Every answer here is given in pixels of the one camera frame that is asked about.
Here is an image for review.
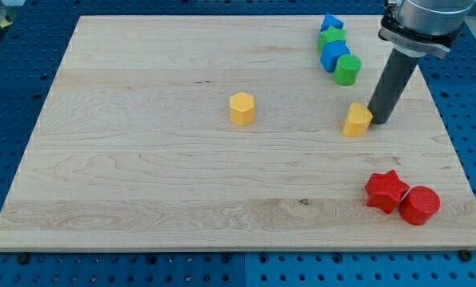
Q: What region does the yellow heart block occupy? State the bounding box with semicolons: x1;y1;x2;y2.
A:
342;102;373;138

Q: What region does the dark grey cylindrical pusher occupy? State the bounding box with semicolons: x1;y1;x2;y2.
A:
368;49;419;124

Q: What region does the blue cube block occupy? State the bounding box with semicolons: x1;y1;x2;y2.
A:
321;41;350;73

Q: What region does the green cylinder block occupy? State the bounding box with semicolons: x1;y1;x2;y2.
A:
333;54;361;86

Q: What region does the red star block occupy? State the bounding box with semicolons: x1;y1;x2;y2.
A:
364;170;410;214

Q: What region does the green star block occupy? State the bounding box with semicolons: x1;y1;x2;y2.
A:
317;26;346;52

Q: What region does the blue triangle block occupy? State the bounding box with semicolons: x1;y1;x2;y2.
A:
320;13;344;32

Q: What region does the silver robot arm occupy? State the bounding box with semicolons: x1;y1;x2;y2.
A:
368;0;474;124

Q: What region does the wooden board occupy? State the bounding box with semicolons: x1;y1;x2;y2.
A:
0;16;476;253

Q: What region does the red cylinder block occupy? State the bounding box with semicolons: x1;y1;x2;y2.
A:
399;186;441;226

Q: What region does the yellow hexagon block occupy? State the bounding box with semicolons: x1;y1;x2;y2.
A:
230;92;255;126

